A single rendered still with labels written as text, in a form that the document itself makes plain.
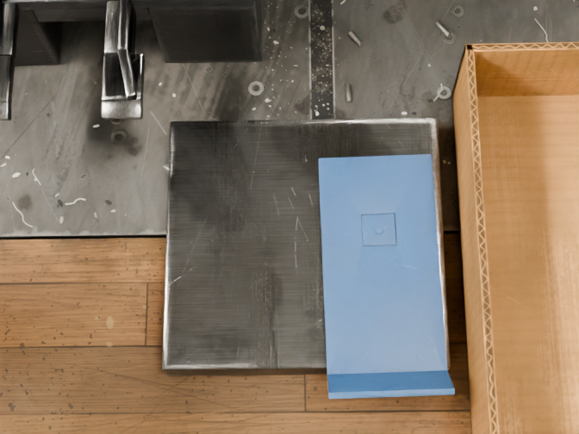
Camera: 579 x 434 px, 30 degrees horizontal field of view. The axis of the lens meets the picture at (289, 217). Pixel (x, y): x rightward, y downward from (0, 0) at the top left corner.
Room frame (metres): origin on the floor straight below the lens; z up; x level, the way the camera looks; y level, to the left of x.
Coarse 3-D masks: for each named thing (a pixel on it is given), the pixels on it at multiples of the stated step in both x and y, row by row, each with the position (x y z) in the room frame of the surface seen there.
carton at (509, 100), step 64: (512, 64) 0.29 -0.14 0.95; (576, 64) 0.28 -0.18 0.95; (512, 128) 0.26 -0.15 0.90; (576, 128) 0.26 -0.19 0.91; (512, 192) 0.22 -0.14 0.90; (576, 192) 0.22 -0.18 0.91; (512, 256) 0.18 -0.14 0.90; (576, 256) 0.18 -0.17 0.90; (512, 320) 0.14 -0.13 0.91; (576, 320) 0.14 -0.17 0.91; (512, 384) 0.10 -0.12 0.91; (576, 384) 0.10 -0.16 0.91
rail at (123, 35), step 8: (120, 0) 0.33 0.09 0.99; (128, 0) 0.33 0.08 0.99; (120, 8) 0.33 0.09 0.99; (128, 8) 0.33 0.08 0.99; (120, 16) 0.32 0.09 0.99; (128, 16) 0.32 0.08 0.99; (120, 24) 0.32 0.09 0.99; (128, 24) 0.32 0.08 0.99; (120, 32) 0.31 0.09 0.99; (128, 32) 0.31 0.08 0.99; (120, 40) 0.30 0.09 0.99; (128, 40) 0.31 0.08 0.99; (120, 48) 0.30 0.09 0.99; (128, 48) 0.30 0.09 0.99
